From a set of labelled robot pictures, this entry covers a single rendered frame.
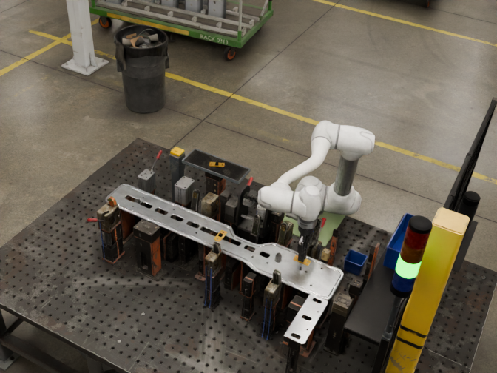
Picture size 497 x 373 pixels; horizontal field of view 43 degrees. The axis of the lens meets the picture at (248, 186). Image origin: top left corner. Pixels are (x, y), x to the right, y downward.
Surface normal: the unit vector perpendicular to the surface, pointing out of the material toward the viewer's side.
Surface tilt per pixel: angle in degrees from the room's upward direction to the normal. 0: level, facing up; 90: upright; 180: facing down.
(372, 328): 0
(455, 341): 0
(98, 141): 0
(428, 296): 92
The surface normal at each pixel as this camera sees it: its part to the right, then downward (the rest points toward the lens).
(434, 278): -0.48, 0.54
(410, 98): 0.05, -0.78
